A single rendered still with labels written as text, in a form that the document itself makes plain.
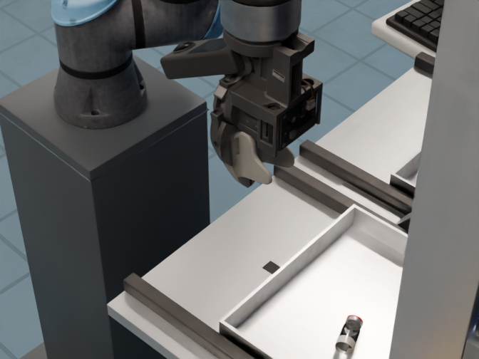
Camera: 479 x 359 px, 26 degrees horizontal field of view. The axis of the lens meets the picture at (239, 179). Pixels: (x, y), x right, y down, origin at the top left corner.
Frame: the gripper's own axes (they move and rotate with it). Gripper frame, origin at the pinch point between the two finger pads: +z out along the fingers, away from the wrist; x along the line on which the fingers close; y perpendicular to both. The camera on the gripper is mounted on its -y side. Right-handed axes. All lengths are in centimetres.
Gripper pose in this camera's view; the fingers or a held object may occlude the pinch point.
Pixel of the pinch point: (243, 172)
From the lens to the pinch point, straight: 111.6
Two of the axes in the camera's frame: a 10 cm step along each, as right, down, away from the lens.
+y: 7.5, 4.5, -4.9
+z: 0.0, 7.4, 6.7
